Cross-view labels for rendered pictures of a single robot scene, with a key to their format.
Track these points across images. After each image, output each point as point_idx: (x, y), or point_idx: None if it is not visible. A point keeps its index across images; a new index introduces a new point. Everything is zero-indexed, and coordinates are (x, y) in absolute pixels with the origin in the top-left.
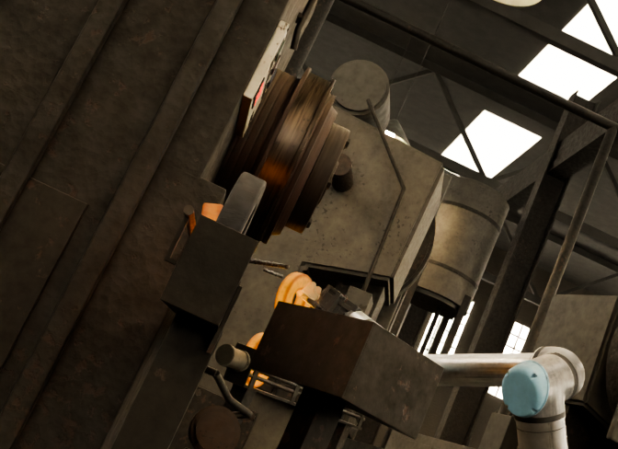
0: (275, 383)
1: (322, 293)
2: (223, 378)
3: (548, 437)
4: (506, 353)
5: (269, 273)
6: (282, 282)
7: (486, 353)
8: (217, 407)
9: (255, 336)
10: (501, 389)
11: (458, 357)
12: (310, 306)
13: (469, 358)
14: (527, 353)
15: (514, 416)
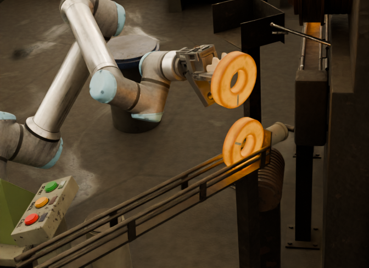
0: (216, 161)
1: (216, 55)
2: (269, 163)
3: None
4: (90, 16)
5: (281, 34)
6: (255, 64)
7: (94, 25)
8: (271, 147)
9: (258, 121)
10: (123, 27)
11: (105, 41)
12: (211, 85)
13: (102, 35)
14: (86, 6)
15: (108, 39)
